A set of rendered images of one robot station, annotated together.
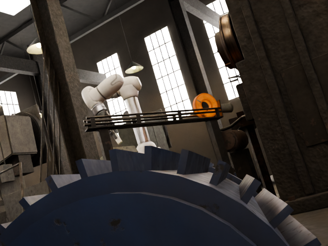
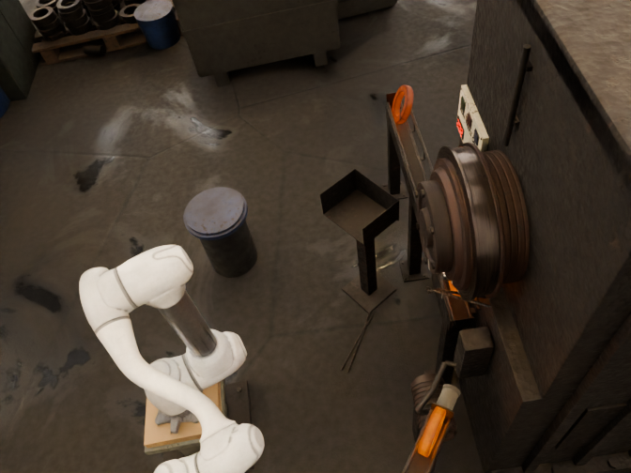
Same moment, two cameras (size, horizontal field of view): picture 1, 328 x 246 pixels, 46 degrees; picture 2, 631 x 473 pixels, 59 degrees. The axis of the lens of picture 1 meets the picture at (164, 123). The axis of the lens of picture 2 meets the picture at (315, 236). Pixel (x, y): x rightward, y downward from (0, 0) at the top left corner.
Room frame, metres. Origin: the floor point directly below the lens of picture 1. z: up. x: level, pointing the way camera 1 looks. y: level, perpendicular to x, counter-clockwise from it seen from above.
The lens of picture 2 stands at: (1.92, 0.16, 2.48)
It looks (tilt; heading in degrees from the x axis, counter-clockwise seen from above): 53 degrees down; 335
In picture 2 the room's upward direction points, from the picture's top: 11 degrees counter-clockwise
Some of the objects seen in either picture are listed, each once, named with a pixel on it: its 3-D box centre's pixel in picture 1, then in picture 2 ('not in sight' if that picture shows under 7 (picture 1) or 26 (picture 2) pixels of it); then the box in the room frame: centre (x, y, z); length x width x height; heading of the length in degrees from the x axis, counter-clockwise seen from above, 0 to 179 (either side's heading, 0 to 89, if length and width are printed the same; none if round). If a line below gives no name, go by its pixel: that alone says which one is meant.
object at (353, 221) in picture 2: (257, 155); (362, 247); (3.16, -0.65, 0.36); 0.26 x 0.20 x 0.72; 7
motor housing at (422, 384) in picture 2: (243, 173); (430, 425); (2.38, -0.38, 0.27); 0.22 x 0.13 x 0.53; 152
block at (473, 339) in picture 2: (250, 100); (473, 353); (2.39, -0.55, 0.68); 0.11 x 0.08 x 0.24; 62
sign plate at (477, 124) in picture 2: not in sight; (470, 130); (2.85, -0.91, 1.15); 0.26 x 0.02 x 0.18; 152
